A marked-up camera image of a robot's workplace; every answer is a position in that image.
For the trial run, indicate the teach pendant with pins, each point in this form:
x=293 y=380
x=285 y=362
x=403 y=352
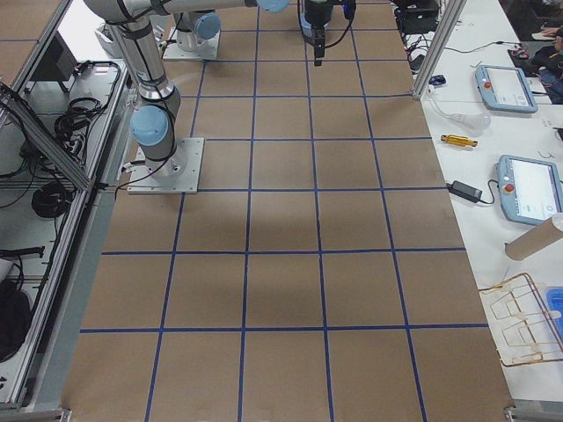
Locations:
x=505 y=89
x=530 y=190

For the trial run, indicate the gold wire rack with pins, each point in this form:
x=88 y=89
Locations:
x=520 y=322

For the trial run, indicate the aluminium frame post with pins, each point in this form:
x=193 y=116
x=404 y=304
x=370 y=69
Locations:
x=442 y=34

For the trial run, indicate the white light bulb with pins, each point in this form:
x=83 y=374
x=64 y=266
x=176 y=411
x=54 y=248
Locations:
x=474 y=122

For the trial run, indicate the black power adapter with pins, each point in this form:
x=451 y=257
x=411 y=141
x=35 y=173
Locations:
x=464 y=191

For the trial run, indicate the upper teach pendant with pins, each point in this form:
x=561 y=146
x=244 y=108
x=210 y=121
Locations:
x=505 y=89

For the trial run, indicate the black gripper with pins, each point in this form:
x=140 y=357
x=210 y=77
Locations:
x=317 y=13

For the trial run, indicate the blue plastic container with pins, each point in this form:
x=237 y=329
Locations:
x=554 y=302

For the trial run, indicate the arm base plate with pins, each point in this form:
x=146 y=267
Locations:
x=184 y=46
x=181 y=173

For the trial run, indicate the cardboard tube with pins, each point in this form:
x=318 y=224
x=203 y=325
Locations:
x=536 y=239

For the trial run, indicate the lower teach pendant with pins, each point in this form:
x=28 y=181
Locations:
x=530 y=190

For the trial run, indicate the black electronics box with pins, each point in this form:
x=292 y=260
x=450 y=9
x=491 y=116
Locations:
x=416 y=16

